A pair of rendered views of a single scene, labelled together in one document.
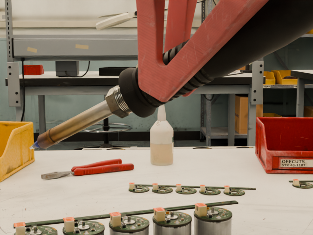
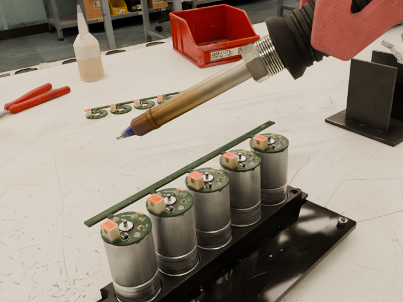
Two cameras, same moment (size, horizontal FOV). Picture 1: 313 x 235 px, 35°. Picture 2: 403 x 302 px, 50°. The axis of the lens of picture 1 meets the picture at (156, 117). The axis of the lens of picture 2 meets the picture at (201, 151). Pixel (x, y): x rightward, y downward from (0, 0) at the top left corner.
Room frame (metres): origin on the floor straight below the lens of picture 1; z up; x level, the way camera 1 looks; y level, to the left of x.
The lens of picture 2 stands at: (0.10, 0.10, 0.94)
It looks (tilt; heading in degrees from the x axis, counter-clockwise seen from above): 29 degrees down; 336
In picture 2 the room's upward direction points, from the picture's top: 5 degrees counter-clockwise
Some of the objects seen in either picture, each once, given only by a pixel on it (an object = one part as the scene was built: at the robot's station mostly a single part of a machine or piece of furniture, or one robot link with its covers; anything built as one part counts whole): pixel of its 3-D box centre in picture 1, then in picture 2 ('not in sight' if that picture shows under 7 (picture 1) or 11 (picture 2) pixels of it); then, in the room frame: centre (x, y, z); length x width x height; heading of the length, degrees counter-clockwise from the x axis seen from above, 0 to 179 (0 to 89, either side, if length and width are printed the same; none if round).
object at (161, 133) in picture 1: (161, 129); (85, 42); (0.70, -0.01, 0.80); 0.03 x 0.03 x 0.10
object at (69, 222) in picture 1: (70, 224); (157, 202); (0.28, 0.05, 0.82); 0.01 x 0.01 x 0.01; 18
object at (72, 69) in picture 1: (67, 67); not in sight; (2.78, 0.50, 0.80); 0.15 x 0.12 x 0.10; 3
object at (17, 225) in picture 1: (21, 229); (111, 229); (0.27, 0.08, 0.82); 0.01 x 0.01 x 0.01; 18
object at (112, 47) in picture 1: (136, 49); not in sight; (2.64, 0.11, 0.90); 1.30 x 0.06 x 0.12; 92
